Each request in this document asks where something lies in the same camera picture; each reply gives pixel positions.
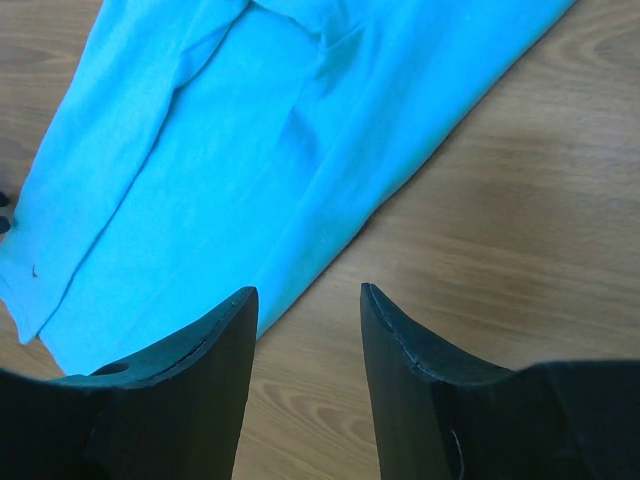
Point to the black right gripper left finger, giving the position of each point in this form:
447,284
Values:
175,409

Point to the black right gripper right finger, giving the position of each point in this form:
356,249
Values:
426,420

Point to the turquoise blue t shirt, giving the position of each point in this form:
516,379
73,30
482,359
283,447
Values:
205,146

